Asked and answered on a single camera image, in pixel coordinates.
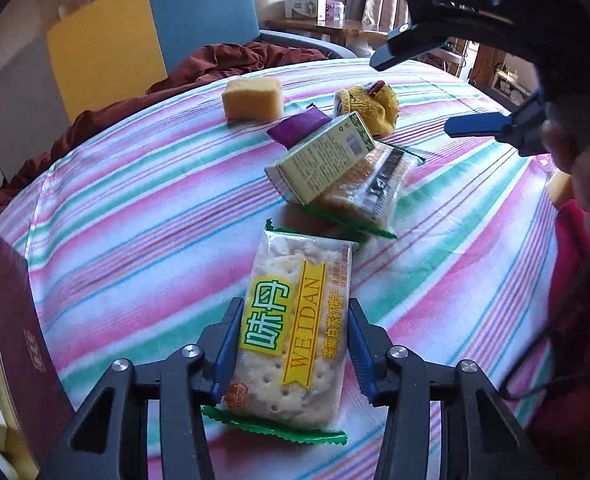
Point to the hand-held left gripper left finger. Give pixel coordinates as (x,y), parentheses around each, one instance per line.
(227,360)

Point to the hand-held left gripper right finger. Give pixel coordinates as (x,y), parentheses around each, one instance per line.
(362,360)

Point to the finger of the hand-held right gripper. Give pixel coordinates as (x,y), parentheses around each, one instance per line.
(405,45)
(475,125)

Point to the yellow knitted item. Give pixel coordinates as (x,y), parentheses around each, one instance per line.
(370,107)

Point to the cracker packet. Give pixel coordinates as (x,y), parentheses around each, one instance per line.
(295,310)

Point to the brown biscuit packet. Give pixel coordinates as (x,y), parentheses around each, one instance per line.
(370,190)

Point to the purple snack packet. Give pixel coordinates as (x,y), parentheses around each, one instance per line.
(300,127)

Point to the green carton box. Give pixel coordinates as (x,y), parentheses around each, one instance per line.
(320,165)

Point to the yellow sponge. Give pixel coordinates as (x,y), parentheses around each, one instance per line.
(252,100)

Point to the gold tin box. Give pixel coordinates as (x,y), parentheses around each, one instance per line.
(20,360)

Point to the person's right forearm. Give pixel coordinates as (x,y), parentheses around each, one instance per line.
(585,310)

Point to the person's right hand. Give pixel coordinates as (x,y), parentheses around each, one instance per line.
(575,170)

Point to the cluttered wooden cabinet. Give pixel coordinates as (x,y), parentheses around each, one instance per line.
(505,77)

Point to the wooden side table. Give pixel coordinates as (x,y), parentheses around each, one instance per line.
(345,31)

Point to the pale purple container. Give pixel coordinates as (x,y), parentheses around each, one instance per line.
(336,12)

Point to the small white box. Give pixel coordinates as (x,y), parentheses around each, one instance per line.
(289,7)

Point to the striped tablecloth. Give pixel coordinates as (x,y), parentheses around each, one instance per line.
(150,210)

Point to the maroon blanket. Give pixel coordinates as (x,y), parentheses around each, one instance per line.
(215,60)

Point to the grey yellow blue armchair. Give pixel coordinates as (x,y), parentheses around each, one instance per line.
(200,10)

